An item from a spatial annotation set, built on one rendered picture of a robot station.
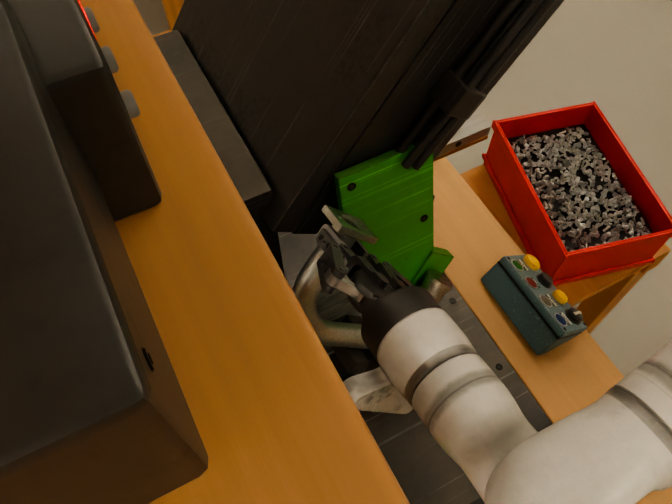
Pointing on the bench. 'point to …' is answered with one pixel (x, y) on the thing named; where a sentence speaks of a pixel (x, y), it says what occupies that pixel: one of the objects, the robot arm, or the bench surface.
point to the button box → (530, 305)
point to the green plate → (391, 207)
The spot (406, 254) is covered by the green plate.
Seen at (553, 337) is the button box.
